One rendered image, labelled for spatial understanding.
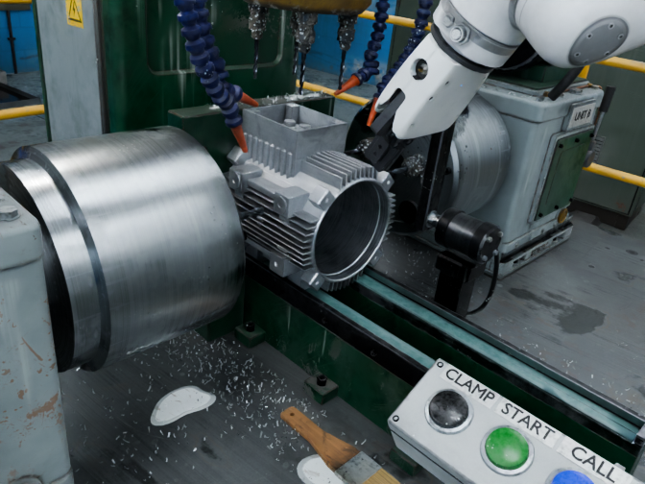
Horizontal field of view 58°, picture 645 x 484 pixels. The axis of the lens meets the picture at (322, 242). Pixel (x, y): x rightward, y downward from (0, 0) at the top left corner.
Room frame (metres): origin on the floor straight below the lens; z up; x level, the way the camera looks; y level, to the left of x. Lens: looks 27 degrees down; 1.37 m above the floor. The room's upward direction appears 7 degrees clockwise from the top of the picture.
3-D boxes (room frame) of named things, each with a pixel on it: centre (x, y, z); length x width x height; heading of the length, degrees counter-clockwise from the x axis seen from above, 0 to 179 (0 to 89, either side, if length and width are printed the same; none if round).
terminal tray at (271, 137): (0.84, 0.06, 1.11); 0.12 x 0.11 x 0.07; 47
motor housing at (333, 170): (0.82, 0.03, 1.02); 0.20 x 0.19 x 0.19; 47
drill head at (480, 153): (1.06, -0.19, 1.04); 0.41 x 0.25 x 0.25; 138
